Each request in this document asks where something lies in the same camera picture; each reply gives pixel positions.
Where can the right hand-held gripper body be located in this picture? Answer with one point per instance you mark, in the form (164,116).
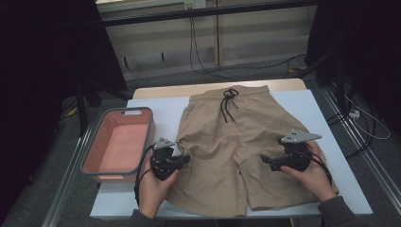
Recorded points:
(299,136)

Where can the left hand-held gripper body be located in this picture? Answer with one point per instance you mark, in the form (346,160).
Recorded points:
(163,143)

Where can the pink basket with grey rim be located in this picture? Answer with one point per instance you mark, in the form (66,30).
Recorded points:
(123,148)

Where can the person's right hand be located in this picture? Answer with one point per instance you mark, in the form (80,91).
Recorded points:
(315,179)

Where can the person's left hand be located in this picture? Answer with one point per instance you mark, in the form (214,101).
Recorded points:
(151,195)

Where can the white power strip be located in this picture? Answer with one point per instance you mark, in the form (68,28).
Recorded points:
(354,113)

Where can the black metal stand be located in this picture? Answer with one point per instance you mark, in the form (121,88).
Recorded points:
(339,85)

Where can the black tripod stand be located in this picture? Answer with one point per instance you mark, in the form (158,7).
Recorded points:
(82,116)

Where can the beige wooden cabinet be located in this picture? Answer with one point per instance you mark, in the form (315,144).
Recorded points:
(258,34)

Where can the black curtain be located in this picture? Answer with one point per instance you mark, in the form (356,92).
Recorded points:
(372,47)
(38,63)

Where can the black horizontal bar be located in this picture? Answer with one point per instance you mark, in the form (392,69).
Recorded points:
(205,12)

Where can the aluminium floor rail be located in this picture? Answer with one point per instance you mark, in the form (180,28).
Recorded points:
(378,170)
(63,189)

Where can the white wall socket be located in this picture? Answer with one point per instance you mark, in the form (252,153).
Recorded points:
(198,3)

